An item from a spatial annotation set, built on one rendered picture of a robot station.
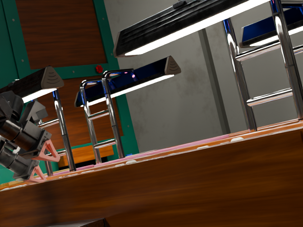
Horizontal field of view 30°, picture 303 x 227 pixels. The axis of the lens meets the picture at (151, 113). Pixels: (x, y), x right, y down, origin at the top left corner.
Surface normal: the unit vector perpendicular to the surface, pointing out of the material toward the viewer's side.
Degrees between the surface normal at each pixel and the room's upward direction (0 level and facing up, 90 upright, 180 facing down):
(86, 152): 90
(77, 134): 90
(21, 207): 90
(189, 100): 90
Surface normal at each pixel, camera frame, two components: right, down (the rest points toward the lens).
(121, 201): -0.71, 0.13
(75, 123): 0.67, -0.20
